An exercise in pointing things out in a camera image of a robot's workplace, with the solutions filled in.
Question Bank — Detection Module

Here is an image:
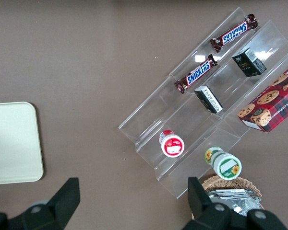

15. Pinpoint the aluminium foil container stack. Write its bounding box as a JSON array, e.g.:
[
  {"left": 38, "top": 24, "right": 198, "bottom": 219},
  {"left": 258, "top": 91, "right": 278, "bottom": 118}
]
[{"left": 206, "top": 188, "right": 262, "bottom": 216}]

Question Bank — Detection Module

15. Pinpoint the small black carton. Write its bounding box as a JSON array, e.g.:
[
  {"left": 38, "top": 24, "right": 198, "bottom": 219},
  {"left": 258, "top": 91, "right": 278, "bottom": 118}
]
[
  {"left": 194, "top": 85, "right": 223, "bottom": 114},
  {"left": 231, "top": 47, "right": 267, "bottom": 78}
]

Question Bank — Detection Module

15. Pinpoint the green lidded yoghurt bottle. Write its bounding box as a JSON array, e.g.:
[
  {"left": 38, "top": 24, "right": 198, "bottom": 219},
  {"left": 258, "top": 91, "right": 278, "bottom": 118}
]
[{"left": 204, "top": 146, "right": 242, "bottom": 180}]

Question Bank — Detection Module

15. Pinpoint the cream plastic tray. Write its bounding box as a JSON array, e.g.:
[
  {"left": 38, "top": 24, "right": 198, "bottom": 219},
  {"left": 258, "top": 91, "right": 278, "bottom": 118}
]
[{"left": 0, "top": 101, "right": 44, "bottom": 185}]

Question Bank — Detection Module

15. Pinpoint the Snickers chocolate bar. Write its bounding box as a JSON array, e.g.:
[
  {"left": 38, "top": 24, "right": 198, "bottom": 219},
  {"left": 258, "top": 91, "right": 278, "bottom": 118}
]
[
  {"left": 174, "top": 54, "right": 218, "bottom": 94},
  {"left": 210, "top": 13, "right": 258, "bottom": 54}
]

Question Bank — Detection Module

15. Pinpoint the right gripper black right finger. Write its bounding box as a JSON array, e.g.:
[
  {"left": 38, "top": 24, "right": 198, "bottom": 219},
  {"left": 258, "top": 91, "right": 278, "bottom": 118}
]
[{"left": 182, "top": 177, "right": 248, "bottom": 230}]

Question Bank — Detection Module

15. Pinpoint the red tartan cookie box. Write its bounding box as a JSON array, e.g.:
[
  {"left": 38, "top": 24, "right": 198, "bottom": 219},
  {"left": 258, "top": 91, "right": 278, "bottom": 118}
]
[{"left": 237, "top": 61, "right": 288, "bottom": 133}]

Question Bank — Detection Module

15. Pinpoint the red lidded yoghurt bottle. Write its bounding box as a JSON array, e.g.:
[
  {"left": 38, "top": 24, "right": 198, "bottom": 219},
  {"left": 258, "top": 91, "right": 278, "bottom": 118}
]
[{"left": 159, "top": 129, "right": 185, "bottom": 158}]

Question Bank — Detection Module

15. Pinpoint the light tan wicker basket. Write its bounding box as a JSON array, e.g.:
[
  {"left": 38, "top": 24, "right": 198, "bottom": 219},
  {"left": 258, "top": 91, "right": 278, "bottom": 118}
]
[{"left": 192, "top": 174, "right": 265, "bottom": 220}]

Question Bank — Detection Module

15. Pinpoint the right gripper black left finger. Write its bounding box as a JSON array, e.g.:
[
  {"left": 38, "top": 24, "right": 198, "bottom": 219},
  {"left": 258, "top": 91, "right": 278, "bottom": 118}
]
[{"left": 8, "top": 177, "right": 81, "bottom": 230}]

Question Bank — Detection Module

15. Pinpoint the clear acrylic stepped stand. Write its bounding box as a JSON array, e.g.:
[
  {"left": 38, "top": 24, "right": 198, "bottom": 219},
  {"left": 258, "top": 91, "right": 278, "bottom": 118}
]
[{"left": 118, "top": 7, "right": 288, "bottom": 199}]

